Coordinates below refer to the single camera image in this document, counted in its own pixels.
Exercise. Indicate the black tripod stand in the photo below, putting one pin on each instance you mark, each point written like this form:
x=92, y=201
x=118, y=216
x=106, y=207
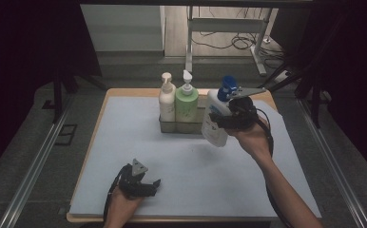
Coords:
x=314, y=101
x=58, y=95

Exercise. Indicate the white metal desk frame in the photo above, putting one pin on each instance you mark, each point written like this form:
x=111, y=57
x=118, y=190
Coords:
x=226, y=24

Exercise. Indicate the cream pump lotion bottle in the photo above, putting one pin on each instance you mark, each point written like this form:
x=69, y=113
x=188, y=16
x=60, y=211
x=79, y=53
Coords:
x=167, y=101

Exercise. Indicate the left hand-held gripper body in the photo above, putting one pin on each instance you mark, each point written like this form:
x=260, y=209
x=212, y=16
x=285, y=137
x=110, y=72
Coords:
x=132, y=185

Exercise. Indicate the aluminium floor rail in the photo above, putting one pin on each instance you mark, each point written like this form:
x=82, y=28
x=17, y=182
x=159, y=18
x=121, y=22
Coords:
x=337, y=171
x=32, y=177

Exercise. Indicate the green bottle with white pump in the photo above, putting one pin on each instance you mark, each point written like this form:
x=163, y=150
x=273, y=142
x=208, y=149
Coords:
x=187, y=106

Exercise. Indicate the person's left hand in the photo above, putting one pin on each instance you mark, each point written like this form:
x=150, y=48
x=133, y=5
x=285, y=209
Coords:
x=119, y=210

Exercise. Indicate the white power strip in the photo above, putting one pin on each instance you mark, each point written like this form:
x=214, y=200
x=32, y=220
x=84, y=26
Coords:
x=282, y=76

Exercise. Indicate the white paper table sheet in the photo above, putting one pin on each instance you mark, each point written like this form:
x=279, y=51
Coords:
x=188, y=177

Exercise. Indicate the white wall panel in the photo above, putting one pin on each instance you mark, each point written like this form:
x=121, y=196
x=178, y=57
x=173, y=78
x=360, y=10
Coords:
x=121, y=28

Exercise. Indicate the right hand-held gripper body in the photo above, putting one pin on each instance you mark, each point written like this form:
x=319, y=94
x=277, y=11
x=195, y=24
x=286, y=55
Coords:
x=243, y=114

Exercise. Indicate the person's right hand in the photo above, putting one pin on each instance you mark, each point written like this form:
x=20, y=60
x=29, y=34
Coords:
x=256, y=141

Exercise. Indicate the white bottle with blue pump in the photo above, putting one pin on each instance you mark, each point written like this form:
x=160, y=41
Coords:
x=215, y=126

